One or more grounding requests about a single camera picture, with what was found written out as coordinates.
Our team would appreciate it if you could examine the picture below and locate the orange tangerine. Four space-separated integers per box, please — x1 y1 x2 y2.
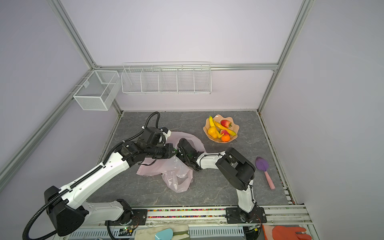
221 134 231 143

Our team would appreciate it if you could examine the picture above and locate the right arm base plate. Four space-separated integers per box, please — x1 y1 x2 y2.
225 206 267 224

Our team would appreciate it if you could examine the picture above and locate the white wire shelf basket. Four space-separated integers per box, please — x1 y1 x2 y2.
121 62 212 95

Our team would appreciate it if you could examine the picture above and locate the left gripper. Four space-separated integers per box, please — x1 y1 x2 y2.
146 143 178 159

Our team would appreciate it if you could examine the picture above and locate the yellow lemon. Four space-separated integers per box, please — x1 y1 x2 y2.
207 126 219 139

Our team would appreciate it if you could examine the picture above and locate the white mesh box basket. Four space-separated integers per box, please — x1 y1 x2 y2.
74 70 122 111

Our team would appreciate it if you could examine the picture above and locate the red rubber glove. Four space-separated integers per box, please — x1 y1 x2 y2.
263 225 313 240

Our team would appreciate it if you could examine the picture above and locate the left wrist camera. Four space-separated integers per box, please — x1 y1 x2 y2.
161 127 172 140

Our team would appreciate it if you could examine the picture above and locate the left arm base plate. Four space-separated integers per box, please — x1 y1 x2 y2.
109 209 148 226

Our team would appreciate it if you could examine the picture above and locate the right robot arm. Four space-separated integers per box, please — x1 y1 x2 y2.
177 138 258 223

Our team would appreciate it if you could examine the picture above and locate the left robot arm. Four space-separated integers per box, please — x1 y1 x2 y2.
22 112 177 240

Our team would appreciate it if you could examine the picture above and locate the pink plastic bag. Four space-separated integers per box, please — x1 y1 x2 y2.
137 132 206 193

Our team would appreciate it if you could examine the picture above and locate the yellow green banana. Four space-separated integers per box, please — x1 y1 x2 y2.
209 116 215 127

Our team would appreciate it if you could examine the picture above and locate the red strawberry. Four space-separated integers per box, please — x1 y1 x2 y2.
221 120 232 129

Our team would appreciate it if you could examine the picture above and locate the beige scalloped fruit bowl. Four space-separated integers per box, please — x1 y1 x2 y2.
203 115 240 144

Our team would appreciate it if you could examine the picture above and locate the light blue object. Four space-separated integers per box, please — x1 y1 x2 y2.
155 228 174 240

